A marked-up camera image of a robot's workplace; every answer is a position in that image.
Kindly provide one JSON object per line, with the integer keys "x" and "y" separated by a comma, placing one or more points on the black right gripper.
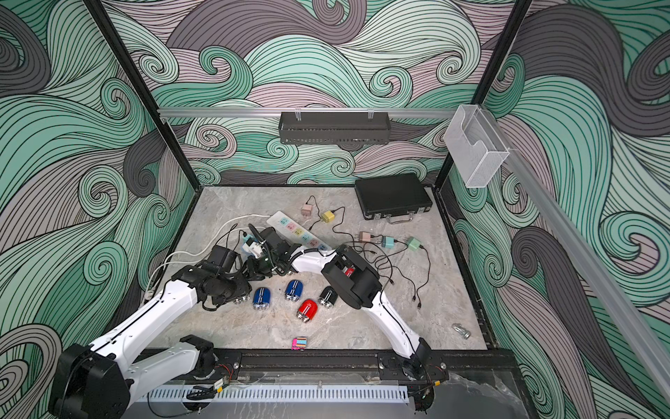
{"x": 253, "y": 270}

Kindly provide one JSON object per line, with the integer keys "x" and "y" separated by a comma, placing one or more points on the yellow USB charger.
{"x": 327, "y": 216}

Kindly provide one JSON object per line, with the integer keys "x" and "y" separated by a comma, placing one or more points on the light green USB charger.
{"x": 414, "y": 244}

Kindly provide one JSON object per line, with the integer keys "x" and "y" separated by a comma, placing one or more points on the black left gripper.
{"x": 243, "y": 287}

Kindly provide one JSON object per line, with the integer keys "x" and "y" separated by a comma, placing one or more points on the black front mounting rail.
{"x": 383, "y": 364}

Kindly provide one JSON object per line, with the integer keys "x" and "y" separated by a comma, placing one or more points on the red shaver front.
{"x": 307, "y": 310}

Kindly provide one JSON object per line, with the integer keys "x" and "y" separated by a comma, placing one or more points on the black wall shelf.
{"x": 339, "y": 128}

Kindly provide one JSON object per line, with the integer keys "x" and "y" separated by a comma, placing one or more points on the white long power strip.
{"x": 294, "y": 232}

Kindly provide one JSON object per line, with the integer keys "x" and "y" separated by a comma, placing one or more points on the teal USB charger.
{"x": 387, "y": 242}

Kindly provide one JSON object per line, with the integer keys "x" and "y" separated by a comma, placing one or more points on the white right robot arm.
{"x": 356, "y": 282}

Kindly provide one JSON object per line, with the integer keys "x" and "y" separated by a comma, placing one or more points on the black briefcase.
{"x": 392, "y": 196}

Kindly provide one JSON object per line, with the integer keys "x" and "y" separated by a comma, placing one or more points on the pink striped small box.
{"x": 299, "y": 343}

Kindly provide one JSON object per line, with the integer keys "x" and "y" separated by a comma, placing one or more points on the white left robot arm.
{"x": 103, "y": 378}

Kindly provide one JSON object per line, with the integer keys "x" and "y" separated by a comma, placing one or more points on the white slotted cable duct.
{"x": 276, "y": 393}

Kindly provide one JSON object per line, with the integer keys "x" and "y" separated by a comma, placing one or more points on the pink end USB charger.
{"x": 307, "y": 210}

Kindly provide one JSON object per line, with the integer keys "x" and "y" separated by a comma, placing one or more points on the clear acrylic wall holder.
{"x": 476, "y": 144}

